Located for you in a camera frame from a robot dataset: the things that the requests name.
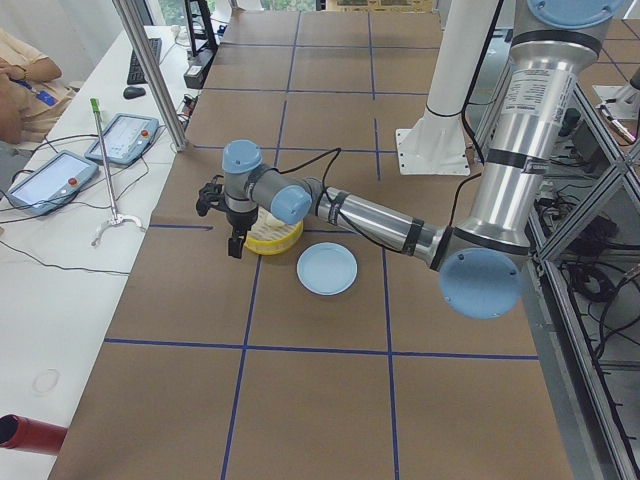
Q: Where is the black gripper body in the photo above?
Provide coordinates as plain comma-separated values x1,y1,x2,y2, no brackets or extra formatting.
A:
226,209,257,239

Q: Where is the white steamed bun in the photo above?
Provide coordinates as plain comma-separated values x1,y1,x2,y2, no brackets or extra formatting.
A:
259,210,283,228

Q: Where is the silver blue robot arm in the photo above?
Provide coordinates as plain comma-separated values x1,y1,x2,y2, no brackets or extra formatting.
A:
221,1,620,319

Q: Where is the yellow bamboo steamer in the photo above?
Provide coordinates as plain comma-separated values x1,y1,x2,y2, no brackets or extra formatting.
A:
244,207,303,256

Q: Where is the light blue plate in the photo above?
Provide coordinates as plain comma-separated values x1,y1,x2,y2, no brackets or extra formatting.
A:
296,242,358,296

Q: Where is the orange black adapter near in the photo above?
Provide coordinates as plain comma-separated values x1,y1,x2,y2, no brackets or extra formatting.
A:
180,94,197,117

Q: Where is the far teach pendant tablet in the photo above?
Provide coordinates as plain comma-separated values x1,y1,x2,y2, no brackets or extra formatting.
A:
100,113,159,167

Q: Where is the teach pendant tablet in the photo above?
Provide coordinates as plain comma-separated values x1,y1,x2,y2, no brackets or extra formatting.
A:
100,113,159,167
7,150,98,215

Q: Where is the black computer box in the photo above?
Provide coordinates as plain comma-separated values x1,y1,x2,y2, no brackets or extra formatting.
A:
183,49,214,90

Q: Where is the black computer mouse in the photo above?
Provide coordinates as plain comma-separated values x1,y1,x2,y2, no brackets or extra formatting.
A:
123,86,146,100

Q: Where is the black keyboard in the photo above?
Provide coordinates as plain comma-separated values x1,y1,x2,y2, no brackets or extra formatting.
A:
126,37,163,85

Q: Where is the near teach pendant tablet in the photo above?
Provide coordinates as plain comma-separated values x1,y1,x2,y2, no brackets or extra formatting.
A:
7,150,98,215

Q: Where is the person at desk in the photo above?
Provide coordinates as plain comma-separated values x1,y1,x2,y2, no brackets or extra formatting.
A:
1,30,75,145

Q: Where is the red cylinder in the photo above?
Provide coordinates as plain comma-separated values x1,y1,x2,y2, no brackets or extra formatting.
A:
1,414,67,455

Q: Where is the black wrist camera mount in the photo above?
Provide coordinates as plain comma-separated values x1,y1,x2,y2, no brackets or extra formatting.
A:
195,175,228,217

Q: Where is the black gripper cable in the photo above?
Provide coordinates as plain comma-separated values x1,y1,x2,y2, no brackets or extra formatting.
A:
277,146,431,251

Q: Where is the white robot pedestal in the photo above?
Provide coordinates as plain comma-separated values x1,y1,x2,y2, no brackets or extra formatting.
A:
396,0,500,176

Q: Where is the aluminium frame post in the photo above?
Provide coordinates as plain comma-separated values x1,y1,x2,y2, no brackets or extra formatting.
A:
112,0,187,152

